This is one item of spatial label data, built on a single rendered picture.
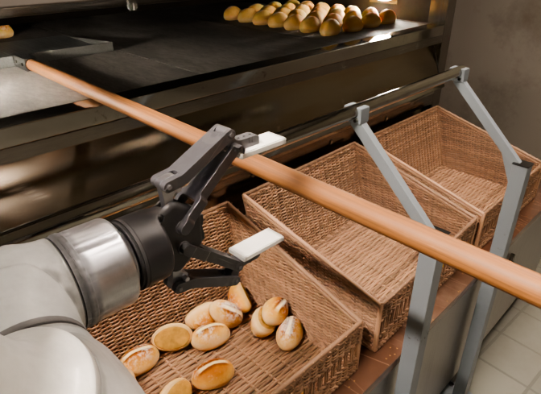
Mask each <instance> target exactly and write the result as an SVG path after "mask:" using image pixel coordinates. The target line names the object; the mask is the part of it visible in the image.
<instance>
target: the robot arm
mask: <svg viewBox="0 0 541 394"><path fill-rule="evenodd" d="M235 135H236V133H235V130H233V129H230V128H228V127H226V126H222V125H220V124H216V125H214V126H213V127H212V128H211V129H210V130H209V131H208V132H206V133H205V134H204V135H203V136H202V137H201V138H200V139H199V140H198V141H197V142H196V143H194V144H193V145H192V146H191V147H190V148H189V149H188V150H187V151H186V152H185V153H184V154H183V155H182V156H181V157H180V158H179V159H178V160H177V161H176V162H175V163H174V164H172V165H171V166H170V167H169V168H167V169H165V170H163V171H161V172H158V173H156V174H154V175H153V176H152V178H151V184H152V185H154V186H155V187H156V188H157V190H158V194H159V201H158V202H157V203H156V204H155V205H154V206H152V207H151V208H147V209H139V210H136V211H134V212H132V213H130V214H126V215H124V216H121V217H120V218H116V219H114V220H112V221H110V222H108V221H107V220H105V219H103V218H96V219H93V220H91V221H89V222H85V223H83V224H80V225H78V226H74V227H72V228H70V229H67V230H64V231H61V232H60V233H54V234H50V235H48V236H47V237H46V238H42V239H39V240H36V241H33V242H29V243H21V244H10V245H5V246H1V247H0V394H146V393H145V392H144V391H143V389H142V388H141V386H140V385H139V383H138V382H137V380H136V379H135V378H134V377H133V376H132V375H131V373H130V372H129V371H128V370H127V368H126V367H125V366H124V364H123V363H122V362H121V361H120V360H119V359H118V357H117V356H116V355H115V354H114V353H113V352H112V351H111V350H110V349H109V348H107V347H106V346H105V345H103V344H102V343H101V342H99V341H98V340H96V339H94V338H93V336H92V335H91V334H90V333H89V332H88V331H87V329H86V328H87V327H91V326H94V325H96V324H97V323H98V322H99V321H101V320H102V319H104V318H106V317H108V316H110V315H112V314H114V313H116V312H118V311H120V310H121V309H124V308H125V307H127V306H129V305H132V304H133V303H135V302H136V300H137V299H138V297H139V294H140V291H142V290H144V289H146V288H149V287H150V286H152V285H154V284H157V283H158V282H160V281H161V280H163V282H164V283H165V284H166V285H167V286H168V287H169V288H170V289H171V290H172V291H174V292H175V293H176V294H181V293H182V292H186V291H188V290H190V289H192V288H211V287H224V286H235V285H238V284H239V282H240V277H239V276H238V274H239V272H240V271H241V270H242V269H243V267H244V266H245V265H247V264H248V263H250V262H251V261H254V260H255V259H257V258H258V257H259V256H260V253H262V252H264V251H266V250H267V249H269V248H271V247H273V246H274V245H276V244H278V243H281V242H282V241H283V240H284V236H282V235H281V234H279V233H277V232H275V231H274V230H272V229H270V228H267V229H265V230H263V231H261V232H259V233H257V234H255V235H253V236H251V237H249V238H247V239H245V240H243V241H242V242H240V243H238V244H236V245H234V246H232V247H230V248H229V253H230V254H232V255H230V254H228V253H227V252H226V253H224V252H222V251H219V250H216V249H214V248H211V247H207V246H205V245H203V244H201V243H202V240H203V239H204V230H203V228H202V227H203V221H204V218H203V214H202V211H203V210H204V208H205V206H206V205H207V204H208V202H207V199H208V197H209V195H210V194H211V192H212V191H213V190H214V188H215V187H216V185H217V184H218V182H219V181H220V179H221V178H222V177H223V176H224V174H225V172H226V171H227V169H228V168H229V166H230V165H231V164H232V163H233V161H234V160H235V158H236V157H237V158H239V159H241V160H243V159H245V158H248V157H250V156H254V155H256V154H258V153H261V152H264V151H267V150H270V149H271V148H274V147H277V146H280V145H283V144H285V143H286V138H285V137H282V136H280V135H277V134H274V133H271V132H269V131H268V132H266V133H263V134H260V135H256V134H253V133H251V132H246V133H243V134H241V135H236V136H235ZM189 181H190V182H189ZM188 182H189V183H188ZM187 183H188V185H187V186H185V187H183V186H184V185H186V184H187ZM181 187H183V188H181ZM175 193H177V195H176V197H175V198H174V199H173V197H174V195H175ZM187 199H191V200H193V201H194V204H193V205H190V204H188V203H185V202H186V201H187ZM191 258H195V259H199V260H202V261H205V262H206V261H208V262H210V263H215V264H217V265H220V266H222V267H225V268H204V269H182V268H184V266H185V265H186V263H187V262H188V261H189V260H190V259H191Z"/></svg>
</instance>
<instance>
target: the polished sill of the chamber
mask: <svg viewBox="0 0 541 394"><path fill-rule="evenodd" d="M443 32H444V25H442V24H434V23H430V24H426V25H422V26H418V27H412V28H407V29H404V30H400V31H393V32H390V33H386V34H382V35H376V36H371V37H368V38H364V39H357V40H353V41H349V42H345V43H342V44H335V45H331V46H327V47H323V48H317V49H313V50H309V51H306V52H299V53H295V54H291V55H287V56H280V57H276V58H273V59H269V60H262V61H259V62H254V63H251V64H244V65H240V66H237V67H232V68H226V69H222V70H218V71H215V72H210V73H204V74H200V75H196V76H192V77H185V78H182V79H178V80H174V81H168V82H164V83H160V84H156V85H149V86H146V87H142V88H137V89H131V90H127V91H123V92H120V93H116V94H117V95H120V96H122V97H125V98H127V99H129V100H131V101H133V102H137V103H138V104H141V105H143V106H146V107H148V108H150V109H153V110H157V109H160V108H164V107H167V106H172V105H175V104H179V103H182V102H188V101H191V100H194V99H197V98H201V97H207V96H210V95H213V94H216V93H222V92H225V91H229V90H231V89H237V88H241V87H244V86H247V85H252V84H256V83H259V82H263V81H269V80H271V79H275V78H278V77H284V76H287V75H291V74H293V73H299V72H302V71H306V70H309V69H313V68H318V67H321V66H325V65H328V64H333V63H336V62H340V61H343V60H349V59H353V58H355V57H359V56H364V55H368V54H371V53H374V52H380V51H383V50H386V49H390V48H395V47H398V46H402V45H405V44H411V43H414V42H417V41H420V40H424V39H430V38H433V37H436V36H439V35H443ZM126 117H129V116H127V115H125V114H123V113H120V112H118V111H116V110H114V109H112V108H110V107H108V106H105V105H103V104H101V103H100V102H97V101H94V100H93V99H87V100H84V101H79V102H73V103H68V104H65V105H61V106H54V107H51V108H47V109H43V110H37V111H32V112H29V113H25V114H18V115H15V116H10V117H7V118H0V150H2V149H6V148H8V147H14V146H18V145H21V144H25V143H29V142H33V141H36V140H40V139H46V138H48V137H52V136H55V135H61V134H64V133H68V132H70V131H76V130H80V129H83V128H86V127H89V126H95V125H98V124H102V123H105V122H110V121H113V120H117V119H120V118H126Z"/></svg>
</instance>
